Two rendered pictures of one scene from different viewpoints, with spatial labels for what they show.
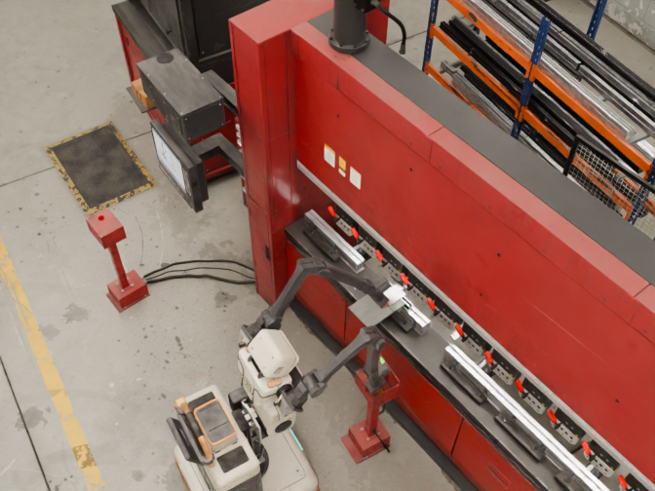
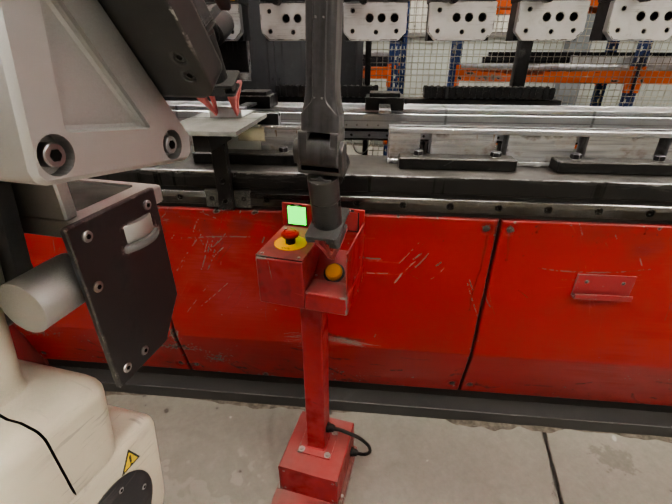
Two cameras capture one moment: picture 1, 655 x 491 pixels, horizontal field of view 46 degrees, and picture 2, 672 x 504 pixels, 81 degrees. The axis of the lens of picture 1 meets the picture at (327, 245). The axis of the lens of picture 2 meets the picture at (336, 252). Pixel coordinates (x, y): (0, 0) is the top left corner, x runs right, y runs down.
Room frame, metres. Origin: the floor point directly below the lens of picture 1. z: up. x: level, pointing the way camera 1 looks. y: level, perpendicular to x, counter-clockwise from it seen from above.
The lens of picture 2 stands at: (1.52, 0.21, 1.16)
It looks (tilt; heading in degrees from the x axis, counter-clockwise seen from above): 28 degrees down; 316
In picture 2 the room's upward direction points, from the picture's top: straight up
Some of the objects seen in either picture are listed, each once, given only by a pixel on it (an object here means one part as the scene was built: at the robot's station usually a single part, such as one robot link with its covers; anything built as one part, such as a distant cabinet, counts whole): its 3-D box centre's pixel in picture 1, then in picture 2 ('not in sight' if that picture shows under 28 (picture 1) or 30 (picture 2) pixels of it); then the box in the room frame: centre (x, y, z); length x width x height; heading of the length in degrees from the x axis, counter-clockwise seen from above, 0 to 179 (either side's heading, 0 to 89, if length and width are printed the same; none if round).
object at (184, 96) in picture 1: (188, 138); not in sight; (3.18, 0.79, 1.53); 0.51 x 0.25 x 0.85; 36
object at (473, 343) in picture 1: (478, 335); (460, 1); (2.09, -0.76, 1.26); 0.15 x 0.09 x 0.17; 40
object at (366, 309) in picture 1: (376, 306); (217, 123); (2.44, -0.28, 1.00); 0.26 x 0.18 x 0.01; 130
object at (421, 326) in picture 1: (402, 306); (258, 140); (2.49, -0.43, 0.92); 0.39 x 0.06 x 0.10; 40
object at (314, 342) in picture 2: (372, 411); (316, 375); (2.10, -0.29, 0.39); 0.05 x 0.05 x 0.54; 30
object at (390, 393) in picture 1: (376, 381); (312, 255); (2.10, -0.29, 0.75); 0.20 x 0.16 x 0.18; 30
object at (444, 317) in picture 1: (449, 309); (375, 1); (2.24, -0.63, 1.26); 0.15 x 0.09 x 0.17; 40
